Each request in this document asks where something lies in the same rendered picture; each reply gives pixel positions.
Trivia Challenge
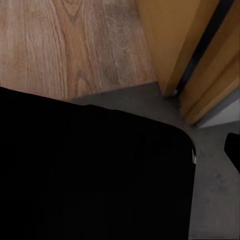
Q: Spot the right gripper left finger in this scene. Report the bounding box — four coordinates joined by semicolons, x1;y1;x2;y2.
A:
0;133;26;193

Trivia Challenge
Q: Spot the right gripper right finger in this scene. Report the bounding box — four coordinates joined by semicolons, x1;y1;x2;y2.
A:
224;133;240;173

